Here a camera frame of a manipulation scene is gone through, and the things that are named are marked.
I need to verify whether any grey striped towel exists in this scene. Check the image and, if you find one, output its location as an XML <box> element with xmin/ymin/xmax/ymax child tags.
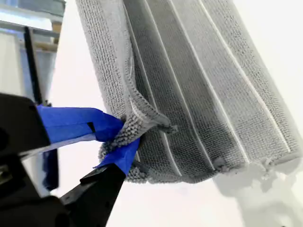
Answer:
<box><xmin>75</xmin><ymin>0</ymin><xmax>302</xmax><ymax>185</ymax></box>

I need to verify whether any thin black bar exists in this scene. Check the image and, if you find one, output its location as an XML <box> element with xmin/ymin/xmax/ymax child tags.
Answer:
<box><xmin>24</xmin><ymin>26</ymin><xmax>43</xmax><ymax>105</ymax></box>

